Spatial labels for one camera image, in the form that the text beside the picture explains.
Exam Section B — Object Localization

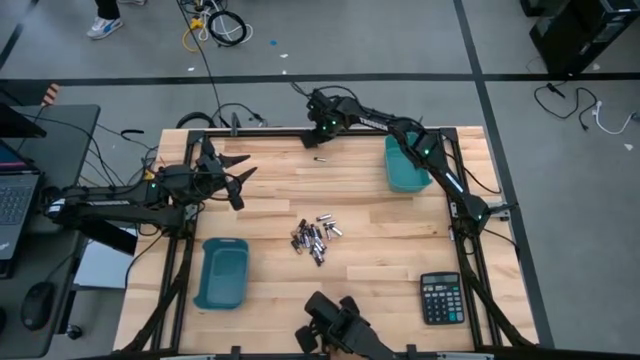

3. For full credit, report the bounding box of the white box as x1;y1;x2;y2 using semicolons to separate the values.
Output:
73;227;139;291

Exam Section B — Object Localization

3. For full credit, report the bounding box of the black desk crossbar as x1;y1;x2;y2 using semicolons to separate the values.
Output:
74;219;139;257

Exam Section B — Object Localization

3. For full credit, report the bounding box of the black coiled cable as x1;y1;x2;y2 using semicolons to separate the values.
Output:
206;9;249;49

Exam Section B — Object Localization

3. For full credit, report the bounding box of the thin black cable with connector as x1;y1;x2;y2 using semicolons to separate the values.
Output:
209;101;269;129

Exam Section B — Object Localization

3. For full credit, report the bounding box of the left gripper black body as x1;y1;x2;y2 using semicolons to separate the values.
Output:
192;137;246;211

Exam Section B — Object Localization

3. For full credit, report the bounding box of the yellow cable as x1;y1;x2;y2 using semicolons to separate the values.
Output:
181;16;207;54

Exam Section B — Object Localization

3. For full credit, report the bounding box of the person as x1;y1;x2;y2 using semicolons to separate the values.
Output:
86;0;147;40

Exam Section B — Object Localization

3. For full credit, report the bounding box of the black computer mouse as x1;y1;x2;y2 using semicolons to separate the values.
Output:
20;280;56;332

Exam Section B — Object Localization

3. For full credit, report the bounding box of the grey laptop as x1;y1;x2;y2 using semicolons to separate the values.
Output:
0;138;42;279

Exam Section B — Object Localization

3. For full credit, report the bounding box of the black side clamp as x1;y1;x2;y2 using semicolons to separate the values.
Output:
487;201;519;223

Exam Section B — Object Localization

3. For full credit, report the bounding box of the orange black striped marker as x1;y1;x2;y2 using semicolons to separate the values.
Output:
41;82;62;107

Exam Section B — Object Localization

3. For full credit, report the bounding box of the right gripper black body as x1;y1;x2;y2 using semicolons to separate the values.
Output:
305;89;351;136

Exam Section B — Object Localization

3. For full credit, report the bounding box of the thick black cable loop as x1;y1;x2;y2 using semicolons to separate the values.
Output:
175;110;217;130

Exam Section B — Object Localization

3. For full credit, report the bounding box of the light teal plastic bin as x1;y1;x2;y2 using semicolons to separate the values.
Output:
383;133;434;194

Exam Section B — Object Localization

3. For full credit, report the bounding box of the white cable with plug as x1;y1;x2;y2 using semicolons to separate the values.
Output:
591;99;640;136

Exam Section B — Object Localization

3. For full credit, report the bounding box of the black cable with plug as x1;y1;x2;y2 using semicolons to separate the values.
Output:
533;81;599;133

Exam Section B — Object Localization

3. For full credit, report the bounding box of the dark teal plastic bin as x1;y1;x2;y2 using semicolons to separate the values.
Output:
192;236;251;312

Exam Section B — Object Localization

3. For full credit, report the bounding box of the long black floor cable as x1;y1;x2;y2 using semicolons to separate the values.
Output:
175;0;225;127

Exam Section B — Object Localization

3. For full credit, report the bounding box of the white floor cable bundle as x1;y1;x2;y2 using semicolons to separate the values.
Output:
197;0;255;45

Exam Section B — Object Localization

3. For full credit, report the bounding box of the black monitor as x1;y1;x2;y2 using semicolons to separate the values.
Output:
0;102;48;140

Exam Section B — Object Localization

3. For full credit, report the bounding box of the black desk calculator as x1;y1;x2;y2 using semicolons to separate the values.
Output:
419;271;466;327

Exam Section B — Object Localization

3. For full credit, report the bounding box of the black equipment case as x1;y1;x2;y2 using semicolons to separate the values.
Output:
574;0;640;59
528;4;609;77

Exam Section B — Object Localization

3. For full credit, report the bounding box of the dark grey side desk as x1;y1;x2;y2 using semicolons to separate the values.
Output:
0;103;102;360

